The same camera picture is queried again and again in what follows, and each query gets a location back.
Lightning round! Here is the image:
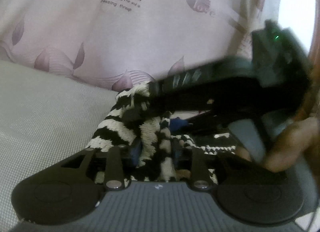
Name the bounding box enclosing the black white striped knit garment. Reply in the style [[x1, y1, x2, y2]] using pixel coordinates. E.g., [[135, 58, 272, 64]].
[[86, 83, 236, 185]]

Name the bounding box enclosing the person's right hand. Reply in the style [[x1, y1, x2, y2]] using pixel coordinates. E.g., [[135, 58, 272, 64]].
[[236, 115, 320, 174]]

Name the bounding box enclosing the grey woven mattress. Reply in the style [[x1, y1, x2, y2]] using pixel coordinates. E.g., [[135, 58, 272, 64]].
[[1, 61, 116, 231]]

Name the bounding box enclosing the pink patterned curtain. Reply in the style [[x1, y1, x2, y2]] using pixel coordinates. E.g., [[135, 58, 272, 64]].
[[1, 0, 280, 91]]

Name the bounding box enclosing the brown wooden frame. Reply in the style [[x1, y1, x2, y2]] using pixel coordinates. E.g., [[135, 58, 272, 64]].
[[309, 0, 320, 78]]

